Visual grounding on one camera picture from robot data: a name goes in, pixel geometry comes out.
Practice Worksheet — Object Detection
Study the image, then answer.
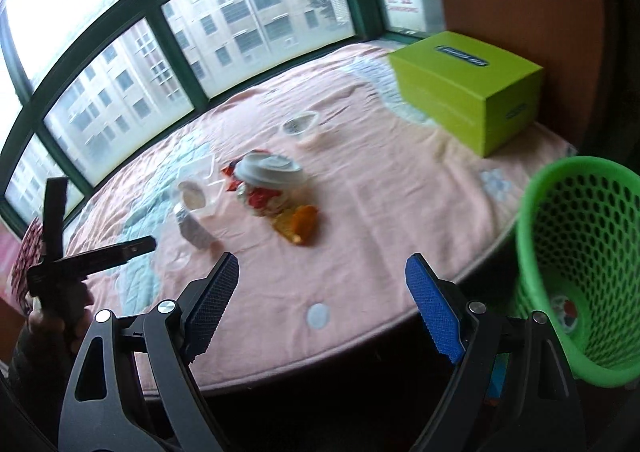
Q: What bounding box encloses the small clear plastic bottle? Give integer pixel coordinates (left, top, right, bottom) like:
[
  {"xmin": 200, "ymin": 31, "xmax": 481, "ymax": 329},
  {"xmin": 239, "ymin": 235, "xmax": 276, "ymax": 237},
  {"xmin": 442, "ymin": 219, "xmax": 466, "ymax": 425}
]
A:
[{"xmin": 175, "ymin": 205, "xmax": 216, "ymax": 250}]

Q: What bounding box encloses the clear rectangular plastic tray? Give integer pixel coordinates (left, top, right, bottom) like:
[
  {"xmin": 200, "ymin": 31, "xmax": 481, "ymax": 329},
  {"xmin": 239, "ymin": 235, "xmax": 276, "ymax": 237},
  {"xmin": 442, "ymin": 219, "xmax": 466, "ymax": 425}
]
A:
[{"xmin": 175, "ymin": 155, "xmax": 226, "ymax": 219}]

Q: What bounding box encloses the orange snack wrapper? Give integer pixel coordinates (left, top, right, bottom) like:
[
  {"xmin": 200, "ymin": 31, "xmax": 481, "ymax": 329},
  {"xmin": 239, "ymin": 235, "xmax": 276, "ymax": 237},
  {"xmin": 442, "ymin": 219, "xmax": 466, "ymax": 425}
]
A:
[{"xmin": 271, "ymin": 205, "xmax": 319, "ymax": 246}]

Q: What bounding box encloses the small clear sauce cup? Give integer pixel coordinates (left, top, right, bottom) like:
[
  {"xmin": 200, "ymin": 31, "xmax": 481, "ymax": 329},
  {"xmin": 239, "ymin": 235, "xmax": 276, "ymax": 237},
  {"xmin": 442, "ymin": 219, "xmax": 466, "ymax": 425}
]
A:
[{"xmin": 280, "ymin": 110, "xmax": 320, "ymax": 140}]

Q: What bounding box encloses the trash pile in basket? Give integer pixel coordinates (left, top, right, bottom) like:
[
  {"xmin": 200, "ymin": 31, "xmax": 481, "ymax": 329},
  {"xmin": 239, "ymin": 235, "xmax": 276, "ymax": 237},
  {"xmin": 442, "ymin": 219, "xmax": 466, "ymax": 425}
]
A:
[{"xmin": 549, "ymin": 294, "xmax": 578, "ymax": 335}]

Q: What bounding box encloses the person's left hand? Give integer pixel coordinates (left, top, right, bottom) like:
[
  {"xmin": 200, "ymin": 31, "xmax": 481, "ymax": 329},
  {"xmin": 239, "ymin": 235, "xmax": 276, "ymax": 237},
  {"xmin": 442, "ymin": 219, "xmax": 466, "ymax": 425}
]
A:
[{"xmin": 27, "ymin": 282, "xmax": 94, "ymax": 354}]

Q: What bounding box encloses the green mesh waste basket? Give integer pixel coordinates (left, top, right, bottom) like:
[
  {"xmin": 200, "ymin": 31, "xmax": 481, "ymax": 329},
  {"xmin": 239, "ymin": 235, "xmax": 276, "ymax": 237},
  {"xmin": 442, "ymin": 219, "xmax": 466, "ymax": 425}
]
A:
[{"xmin": 510, "ymin": 156, "xmax": 639, "ymax": 387}]

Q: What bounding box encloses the pink patterned bed blanket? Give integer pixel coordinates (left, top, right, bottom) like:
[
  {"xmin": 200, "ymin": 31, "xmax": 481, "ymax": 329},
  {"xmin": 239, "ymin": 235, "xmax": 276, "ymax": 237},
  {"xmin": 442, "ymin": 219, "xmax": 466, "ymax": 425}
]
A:
[{"xmin": 67, "ymin": 44, "xmax": 574, "ymax": 391}]

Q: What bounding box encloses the lime green cardboard box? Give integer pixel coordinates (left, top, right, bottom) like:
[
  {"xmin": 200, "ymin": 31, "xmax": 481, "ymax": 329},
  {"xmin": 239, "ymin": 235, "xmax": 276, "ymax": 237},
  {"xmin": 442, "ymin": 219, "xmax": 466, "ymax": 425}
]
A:
[{"xmin": 388, "ymin": 31, "xmax": 544, "ymax": 157}]

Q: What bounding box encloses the brown wooden headboard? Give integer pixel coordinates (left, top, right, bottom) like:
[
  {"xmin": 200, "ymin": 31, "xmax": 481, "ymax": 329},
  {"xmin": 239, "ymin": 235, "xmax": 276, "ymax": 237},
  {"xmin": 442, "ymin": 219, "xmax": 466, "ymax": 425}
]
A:
[{"xmin": 442, "ymin": 0, "xmax": 604, "ymax": 145}]

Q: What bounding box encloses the green window frame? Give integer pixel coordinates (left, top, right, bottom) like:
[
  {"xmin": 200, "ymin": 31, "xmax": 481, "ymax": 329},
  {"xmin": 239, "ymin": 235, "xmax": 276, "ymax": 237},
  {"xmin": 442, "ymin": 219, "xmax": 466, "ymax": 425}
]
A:
[{"xmin": 1, "ymin": 0, "xmax": 431, "ymax": 235}]

